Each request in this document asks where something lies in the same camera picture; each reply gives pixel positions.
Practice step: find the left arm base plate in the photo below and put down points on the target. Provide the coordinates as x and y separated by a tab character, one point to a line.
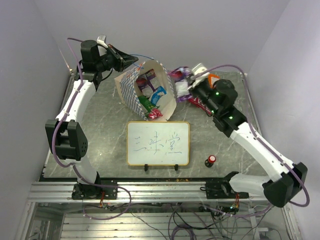
89	192

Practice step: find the red emergency stop button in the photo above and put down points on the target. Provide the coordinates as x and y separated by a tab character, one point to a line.
209	162

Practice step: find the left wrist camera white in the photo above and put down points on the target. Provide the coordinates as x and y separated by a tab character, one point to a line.
102	39

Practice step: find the blue checkered paper bag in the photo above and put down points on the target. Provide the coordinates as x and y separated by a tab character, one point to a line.
129	92

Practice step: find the purple Fox's berries bag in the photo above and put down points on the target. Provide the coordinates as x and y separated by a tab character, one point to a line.
179	78

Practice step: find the green snack bag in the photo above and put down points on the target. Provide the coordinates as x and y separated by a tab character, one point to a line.
144	101

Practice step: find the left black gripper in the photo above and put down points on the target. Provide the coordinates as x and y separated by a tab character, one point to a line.
123	60

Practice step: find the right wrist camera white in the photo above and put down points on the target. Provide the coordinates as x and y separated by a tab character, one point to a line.
198	74

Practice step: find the orange Fox's fruits candy bag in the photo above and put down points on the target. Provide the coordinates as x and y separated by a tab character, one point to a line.
212	79

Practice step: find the white board with yellow frame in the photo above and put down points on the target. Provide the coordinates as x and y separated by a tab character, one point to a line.
158	143

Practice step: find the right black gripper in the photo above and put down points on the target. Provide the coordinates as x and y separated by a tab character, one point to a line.
194	89

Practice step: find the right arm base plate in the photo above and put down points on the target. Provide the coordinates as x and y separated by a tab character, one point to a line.
220	189

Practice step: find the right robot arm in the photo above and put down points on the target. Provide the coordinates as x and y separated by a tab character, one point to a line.
284	179

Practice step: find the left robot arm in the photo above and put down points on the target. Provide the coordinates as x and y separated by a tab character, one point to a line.
67	140

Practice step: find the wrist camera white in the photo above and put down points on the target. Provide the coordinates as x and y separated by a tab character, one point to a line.
198	74
102	39

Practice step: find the blue white snack bag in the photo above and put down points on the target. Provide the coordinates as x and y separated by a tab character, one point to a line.
159	92

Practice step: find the pink snack bag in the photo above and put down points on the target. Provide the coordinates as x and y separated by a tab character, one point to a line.
198	103

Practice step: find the small red candy pack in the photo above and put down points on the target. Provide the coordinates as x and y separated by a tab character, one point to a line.
154	113

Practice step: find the aluminium frame rail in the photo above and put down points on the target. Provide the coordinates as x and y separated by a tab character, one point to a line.
141	192

